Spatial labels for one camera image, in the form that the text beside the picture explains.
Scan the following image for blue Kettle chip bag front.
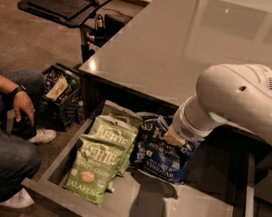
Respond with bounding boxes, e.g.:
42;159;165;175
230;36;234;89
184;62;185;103
138;116;200;184

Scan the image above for blue kettle chip bag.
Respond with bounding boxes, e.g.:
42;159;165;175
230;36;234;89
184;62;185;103
138;116;200;184
130;112;159;167

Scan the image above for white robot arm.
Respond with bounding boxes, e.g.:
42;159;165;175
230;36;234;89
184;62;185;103
172;63;272;146

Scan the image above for blue Kettle chip bag rear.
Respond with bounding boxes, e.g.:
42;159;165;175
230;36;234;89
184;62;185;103
130;112;159;167

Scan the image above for open grey drawer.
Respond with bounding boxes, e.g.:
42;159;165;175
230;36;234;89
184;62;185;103
22;109;255;217

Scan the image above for green Kettle chip bag middle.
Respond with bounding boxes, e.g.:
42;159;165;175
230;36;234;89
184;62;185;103
89;115;138;176

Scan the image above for green chip bag rear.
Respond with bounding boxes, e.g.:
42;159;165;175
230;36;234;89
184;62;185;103
101;100;143;128

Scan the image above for green jalapeno chip bag front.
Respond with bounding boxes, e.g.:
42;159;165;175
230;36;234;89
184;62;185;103
63;134;125;206

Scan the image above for grey counter cabinet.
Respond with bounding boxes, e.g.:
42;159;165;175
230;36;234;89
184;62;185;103
57;0;272;217

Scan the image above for person's left hand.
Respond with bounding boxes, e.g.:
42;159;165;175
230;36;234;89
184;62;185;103
12;91;35;125

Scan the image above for black plastic crate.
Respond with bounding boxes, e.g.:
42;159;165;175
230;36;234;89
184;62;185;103
39;63;81;132

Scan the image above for white sneaker upper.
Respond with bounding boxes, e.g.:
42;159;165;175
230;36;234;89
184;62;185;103
29;129;57;144

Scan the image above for white sneaker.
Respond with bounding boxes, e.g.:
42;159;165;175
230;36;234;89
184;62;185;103
0;188;34;209
29;129;57;144

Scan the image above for black wristwatch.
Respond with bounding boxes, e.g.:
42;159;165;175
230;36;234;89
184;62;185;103
10;85;27;99

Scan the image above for black laptop stand table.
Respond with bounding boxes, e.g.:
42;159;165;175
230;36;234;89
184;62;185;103
17;0;112;62

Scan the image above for white sneaker lower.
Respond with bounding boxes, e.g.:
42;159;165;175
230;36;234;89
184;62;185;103
0;188;34;209

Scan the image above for person's jeans legs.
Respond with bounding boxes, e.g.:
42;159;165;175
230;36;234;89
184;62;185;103
0;70;44;202

